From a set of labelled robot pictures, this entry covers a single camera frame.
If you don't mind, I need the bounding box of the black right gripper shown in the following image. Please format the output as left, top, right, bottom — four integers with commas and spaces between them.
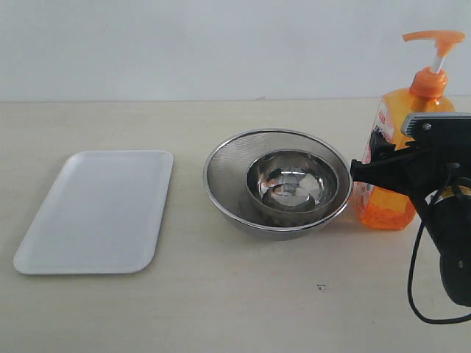
350, 112, 470, 217

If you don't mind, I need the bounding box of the orange pump soap bottle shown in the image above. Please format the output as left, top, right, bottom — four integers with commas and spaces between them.
353, 30, 465, 231

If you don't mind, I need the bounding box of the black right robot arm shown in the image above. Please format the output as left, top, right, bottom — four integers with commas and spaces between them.
350, 112, 470, 307

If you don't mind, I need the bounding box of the small stainless steel bowl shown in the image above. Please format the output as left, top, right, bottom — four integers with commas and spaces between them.
246, 149, 339, 227

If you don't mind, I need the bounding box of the steel mesh colander basket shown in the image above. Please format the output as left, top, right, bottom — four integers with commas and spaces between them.
203, 128, 353, 241

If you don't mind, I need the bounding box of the white rectangular foam tray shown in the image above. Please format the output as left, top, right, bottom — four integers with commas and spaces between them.
13, 150, 174, 275

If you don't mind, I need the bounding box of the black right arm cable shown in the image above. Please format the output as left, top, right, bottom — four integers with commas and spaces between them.
407, 220, 471, 325

